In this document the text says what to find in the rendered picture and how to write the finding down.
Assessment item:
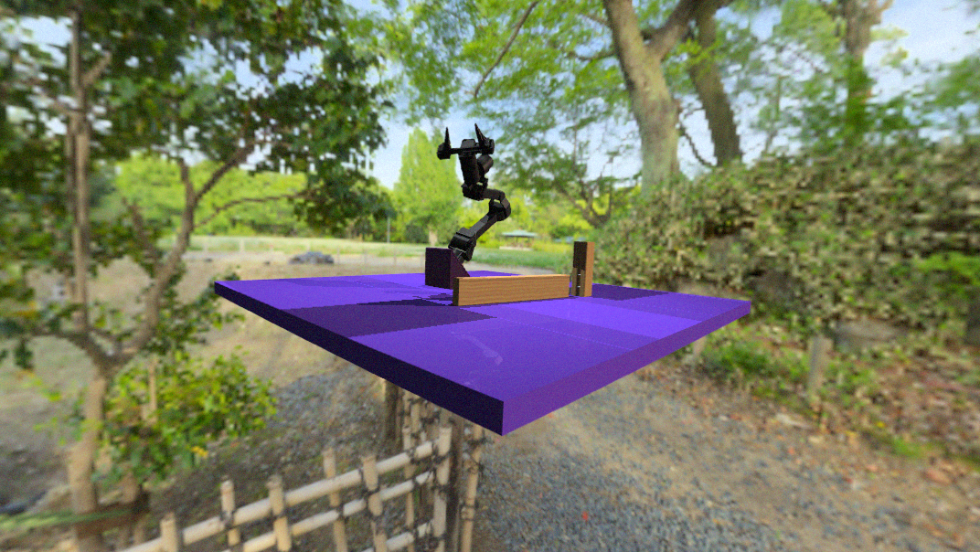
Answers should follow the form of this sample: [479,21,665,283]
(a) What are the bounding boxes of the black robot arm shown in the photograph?
[448,155,511,264]

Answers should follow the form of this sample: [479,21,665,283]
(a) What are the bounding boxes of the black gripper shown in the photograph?
[436,123,495,173]

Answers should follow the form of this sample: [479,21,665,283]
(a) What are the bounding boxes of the wooden post with slot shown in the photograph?
[571,241,594,297]

